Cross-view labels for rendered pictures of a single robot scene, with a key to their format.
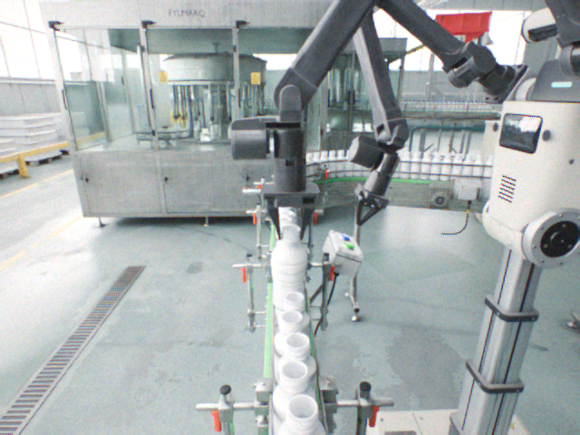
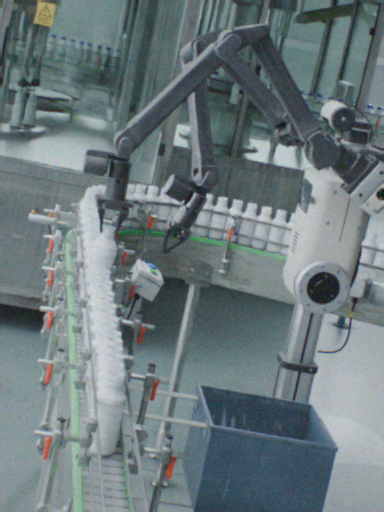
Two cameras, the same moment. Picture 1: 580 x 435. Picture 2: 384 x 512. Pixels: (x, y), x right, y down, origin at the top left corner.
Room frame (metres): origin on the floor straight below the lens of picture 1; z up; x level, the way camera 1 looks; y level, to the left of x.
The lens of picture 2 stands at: (-2.88, 0.16, 1.94)
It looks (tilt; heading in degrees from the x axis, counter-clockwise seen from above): 11 degrees down; 354
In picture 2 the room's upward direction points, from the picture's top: 12 degrees clockwise
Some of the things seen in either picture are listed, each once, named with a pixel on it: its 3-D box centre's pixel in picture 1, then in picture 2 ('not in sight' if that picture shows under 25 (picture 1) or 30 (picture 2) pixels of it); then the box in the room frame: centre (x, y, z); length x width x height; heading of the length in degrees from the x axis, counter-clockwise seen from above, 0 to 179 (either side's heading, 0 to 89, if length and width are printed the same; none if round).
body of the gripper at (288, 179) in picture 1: (290, 178); (115, 192); (0.61, 0.00, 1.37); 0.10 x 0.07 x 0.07; 92
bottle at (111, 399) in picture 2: not in sight; (108, 412); (-0.34, -0.03, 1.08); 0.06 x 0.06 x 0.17
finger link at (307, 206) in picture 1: (294, 215); (113, 218); (0.61, -0.01, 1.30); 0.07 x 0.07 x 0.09; 2
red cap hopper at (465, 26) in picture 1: (449, 99); not in sight; (7.06, -3.04, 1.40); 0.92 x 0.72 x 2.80; 74
